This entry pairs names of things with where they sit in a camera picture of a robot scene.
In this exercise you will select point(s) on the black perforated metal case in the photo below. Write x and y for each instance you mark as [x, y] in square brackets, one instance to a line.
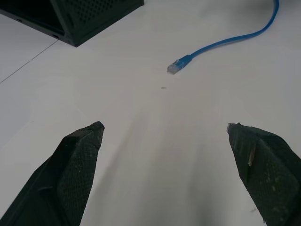
[91, 16]

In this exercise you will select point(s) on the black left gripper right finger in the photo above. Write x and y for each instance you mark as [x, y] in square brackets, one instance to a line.
[268, 174]

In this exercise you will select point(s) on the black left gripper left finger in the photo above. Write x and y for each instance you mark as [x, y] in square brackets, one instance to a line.
[65, 179]

